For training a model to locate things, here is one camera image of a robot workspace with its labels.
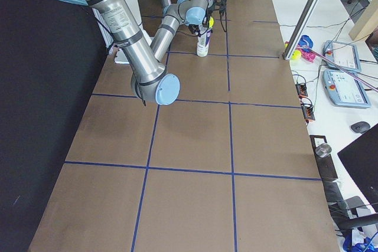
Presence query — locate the wooden board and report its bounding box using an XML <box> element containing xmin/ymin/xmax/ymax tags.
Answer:
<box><xmin>349</xmin><ymin>0</ymin><xmax>378</xmax><ymax>41</ymax></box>

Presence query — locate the near grey teach pendant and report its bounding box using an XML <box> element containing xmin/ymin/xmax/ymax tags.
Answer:
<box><xmin>322</xmin><ymin>69</ymin><xmax>371</xmax><ymax>109</ymax></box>

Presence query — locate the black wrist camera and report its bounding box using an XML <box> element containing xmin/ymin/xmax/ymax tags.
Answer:
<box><xmin>213</xmin><ymin>0</ymin><xmax>227</xmax><ymax>15</ymax></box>

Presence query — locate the aluminium frame post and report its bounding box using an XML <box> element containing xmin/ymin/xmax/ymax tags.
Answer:
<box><xmin>282</xmin><ymin>0</ymin><xmax>319</xmax><ymax>60</ymax></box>

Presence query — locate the black computer mouse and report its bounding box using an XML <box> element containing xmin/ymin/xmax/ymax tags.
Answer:
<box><xmin>350</xmin><ymin>121</ymin><xmax>371</xmax><ymax>134</ymax></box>

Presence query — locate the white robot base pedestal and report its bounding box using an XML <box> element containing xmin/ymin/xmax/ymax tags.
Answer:
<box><xmin>92</xmin><ymin>0</ymin><xmax>152</xmax><ymax>67</ymax></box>

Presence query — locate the grey teach pendant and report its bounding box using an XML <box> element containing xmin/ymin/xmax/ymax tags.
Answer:
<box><xmin>323</xmin><ymin>40</ymin><xmax>361</xmax><ymax>73</ymax></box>
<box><xmin>322</xmin><ymin>69</ymin><xmax>371</xmax><ymax>109</ymax></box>

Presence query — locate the orange cable hub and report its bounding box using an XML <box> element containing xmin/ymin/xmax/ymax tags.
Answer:
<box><xmin>301</xmin><ymin>100</ymin><xmax>315</xmax><ymax>123</ymax></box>
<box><xmin>293</xmin><ymin>74</ymin><xmax>308</xmax><ymax>98</ymax></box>

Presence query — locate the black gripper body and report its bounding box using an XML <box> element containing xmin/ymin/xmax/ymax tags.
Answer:
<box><xmin>202</xmin><ymin>14</ymin><xmax>210</xmax><ymax>27</ymax></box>
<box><xmin>188</xmin><ymin>24</ymin><xmax>201</xmax><ymax>35</ymax></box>

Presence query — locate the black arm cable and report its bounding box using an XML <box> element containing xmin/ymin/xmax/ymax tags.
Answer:
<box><xmin>211</xmin><ymin>0</ymin><xmax>228</xmax><ymax>33</ymax></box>

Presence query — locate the far orange cable hub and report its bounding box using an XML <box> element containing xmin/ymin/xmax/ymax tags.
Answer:
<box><xmin>293</xmin><ymin>74</ymin><xmax>308</xmax><ymax>98</ymax></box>

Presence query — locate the far grey teach pendant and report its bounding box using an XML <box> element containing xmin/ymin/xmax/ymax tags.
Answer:
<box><xmin>323</xmin><ymin>40</ymin><xmax>361</xmax><ymax>73</ymax></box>

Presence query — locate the metal cup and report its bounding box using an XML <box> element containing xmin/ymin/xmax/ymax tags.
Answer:
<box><xmin>315</xmin><ymin>143</ymin><xmax>332</xmax><ymax>158</ymax></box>

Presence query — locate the clear tennis ball can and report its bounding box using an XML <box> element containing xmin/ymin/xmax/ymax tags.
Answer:
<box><xmin>197</xmin><ymin>25</ymin><xmax>212</xmax><ymax>57</ymax></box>

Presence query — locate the near orange cable hub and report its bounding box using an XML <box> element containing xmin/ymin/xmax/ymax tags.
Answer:
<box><xmin>301</xmin><ymin>100</ymin><xmax>315</xmax><ymax>123</ymax></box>

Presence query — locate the black computer monitor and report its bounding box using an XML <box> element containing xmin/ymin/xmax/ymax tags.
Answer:
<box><xmin>338</xmin><ymin>125</ymin><xmax>377</xmax><ymax>210</ymax></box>

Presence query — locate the blue bag under desk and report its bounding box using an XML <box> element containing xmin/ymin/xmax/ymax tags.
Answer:
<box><xmin>342</xmin><ymin>230</ymin><xmax>377</xmax><ymax>252</ymax></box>

